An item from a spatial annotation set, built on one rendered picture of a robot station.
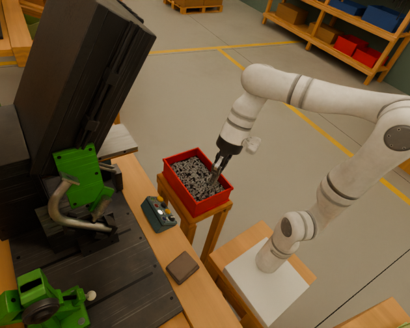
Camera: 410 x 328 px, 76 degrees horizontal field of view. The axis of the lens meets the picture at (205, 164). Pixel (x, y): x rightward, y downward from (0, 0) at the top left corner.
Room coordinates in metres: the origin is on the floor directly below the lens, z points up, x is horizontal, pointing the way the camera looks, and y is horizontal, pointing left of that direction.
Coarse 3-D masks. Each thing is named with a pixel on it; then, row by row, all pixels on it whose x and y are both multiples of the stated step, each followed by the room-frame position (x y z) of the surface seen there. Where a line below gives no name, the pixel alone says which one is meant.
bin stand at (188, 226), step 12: (168, 192) 0.81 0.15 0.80; (180, 204) 0.75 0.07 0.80; (228, 204) 0.82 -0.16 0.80; (180, 216) 0.71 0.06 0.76; (204, 216) 0.72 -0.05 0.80; (216, 216) 0.82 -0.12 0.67; (192, 228) 0.68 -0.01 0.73; (216, 228) 0.80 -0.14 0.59; (192, 240) 0.69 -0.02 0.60; (216, 240) 0.82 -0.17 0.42; (204, 252) 0.82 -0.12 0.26; (204, 264) 0.81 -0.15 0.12
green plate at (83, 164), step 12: (60, 156) 0.49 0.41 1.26; (72, 156) 0.51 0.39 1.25; (84, 156) 0.53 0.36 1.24; (96, 156) 0.55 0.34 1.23; (60, 168) 0.48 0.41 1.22; (72, 168) 0.50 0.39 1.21; (84, 168) 0.52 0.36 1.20; (96, 168) 0.54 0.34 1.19; (84, 180) 0.50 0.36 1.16; (96, 180) 0.52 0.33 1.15; (72, 192) 0.47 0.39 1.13; (84, 192) 0.49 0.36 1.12; (96, 192) 0.51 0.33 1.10; (72, 204) 0.45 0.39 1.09; (84, 204) 0.47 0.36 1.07
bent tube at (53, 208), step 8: (64, 176) 0.46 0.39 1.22; (72, 176) 0.48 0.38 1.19; (64, 184) 0.44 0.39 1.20; (56, 192) 0.43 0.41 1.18; (64, 192) 0.43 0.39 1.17; (56, 200) 0.41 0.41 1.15; (48, 208) 0.40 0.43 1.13; (56, 208) 0.40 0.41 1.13; (56, 216) 0.39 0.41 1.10; (64, 216) 0.41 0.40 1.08; (64, 224) 0.39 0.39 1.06; (72, 224) 0.40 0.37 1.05; (80, 224) 0.42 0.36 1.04; (88, 224) 0.43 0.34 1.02; (96, 224) 0.45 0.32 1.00; (104, 224) 0.46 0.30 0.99
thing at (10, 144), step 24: (0, 120) 0.60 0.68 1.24; (0, 144) 0.50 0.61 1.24; (24, 144) 0.52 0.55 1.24; (0, 168) 0.43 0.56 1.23; (24, 168) 0.46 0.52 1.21; (0, 192) 0.40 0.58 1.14; (24, 192) 0.44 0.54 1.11; (48, 192) 0.55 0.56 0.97; (0, 216) 0.38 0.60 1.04; (24, 216) 0.42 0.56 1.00
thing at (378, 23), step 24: (312, 0) 6.14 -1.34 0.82; (336, 0) 5.79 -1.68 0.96; (408, 0) 4.82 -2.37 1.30; (288, 24) 6.43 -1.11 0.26; (312, 24) 6.03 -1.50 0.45; (360, 24) 5.20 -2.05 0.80; (384, 24) 4.98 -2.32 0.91; (408, 24) 5.03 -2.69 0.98; (336, 48) 5.44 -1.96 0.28; (360, 48) 5.21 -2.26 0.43; (384, 72) 5.03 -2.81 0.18
